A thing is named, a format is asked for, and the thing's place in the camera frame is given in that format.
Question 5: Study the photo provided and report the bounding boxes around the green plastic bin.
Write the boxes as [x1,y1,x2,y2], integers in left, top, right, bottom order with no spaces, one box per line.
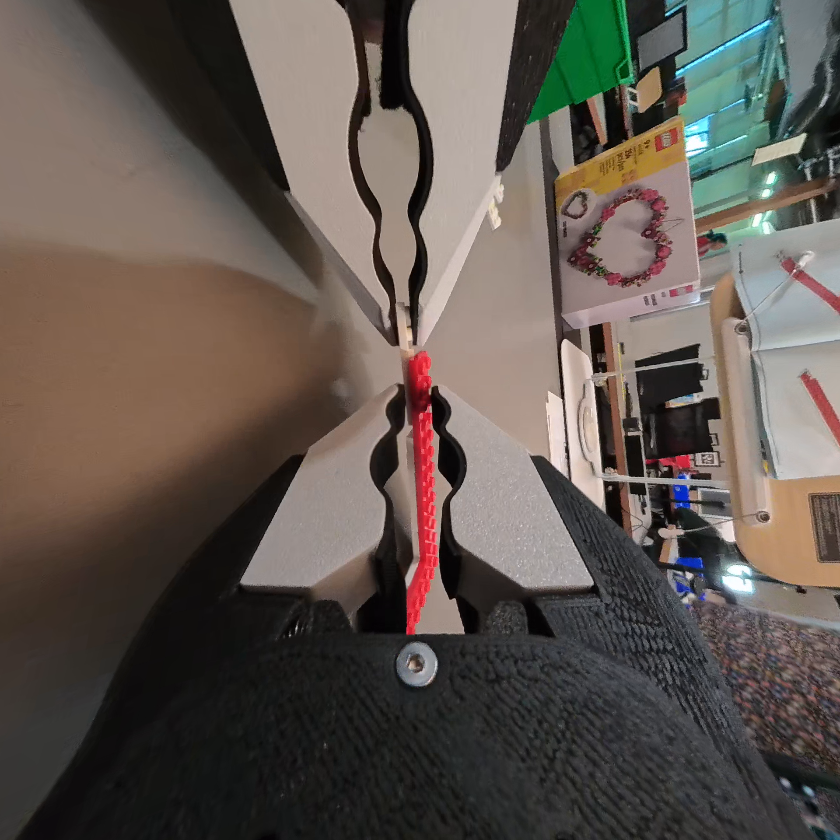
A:
[528,0,639,126]

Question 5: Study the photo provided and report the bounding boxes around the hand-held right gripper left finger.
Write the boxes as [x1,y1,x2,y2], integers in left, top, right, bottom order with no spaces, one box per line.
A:
[240,384,404,624]

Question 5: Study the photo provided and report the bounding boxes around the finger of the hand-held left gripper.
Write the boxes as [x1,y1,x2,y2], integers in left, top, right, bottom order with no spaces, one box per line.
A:
[403,0,521,347]
[230,0,403,347]

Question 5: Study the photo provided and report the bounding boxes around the black sign board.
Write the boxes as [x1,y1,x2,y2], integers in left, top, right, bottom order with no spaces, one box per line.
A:
[637,7,688,72]

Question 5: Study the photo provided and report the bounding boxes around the printed paper sheet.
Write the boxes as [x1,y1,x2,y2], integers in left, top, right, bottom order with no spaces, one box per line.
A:
[546,390,569,475]

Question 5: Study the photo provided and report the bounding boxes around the lego set box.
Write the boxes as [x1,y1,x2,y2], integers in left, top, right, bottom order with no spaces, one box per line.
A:
[554,117,702,329]

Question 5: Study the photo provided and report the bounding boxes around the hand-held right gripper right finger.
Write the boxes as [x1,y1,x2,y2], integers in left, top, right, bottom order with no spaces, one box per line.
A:
[430,384,596,621]

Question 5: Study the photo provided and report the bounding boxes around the lego instruction booklet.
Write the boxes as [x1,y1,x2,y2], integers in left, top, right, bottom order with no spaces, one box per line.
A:
[730,220,840,481]

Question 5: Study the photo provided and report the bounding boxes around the wooden book stand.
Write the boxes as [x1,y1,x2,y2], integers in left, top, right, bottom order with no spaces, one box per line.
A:
[561,220,840,589]

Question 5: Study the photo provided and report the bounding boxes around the red lego plate assembly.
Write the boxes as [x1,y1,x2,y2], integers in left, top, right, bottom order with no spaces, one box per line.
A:
[403,351,438,635]

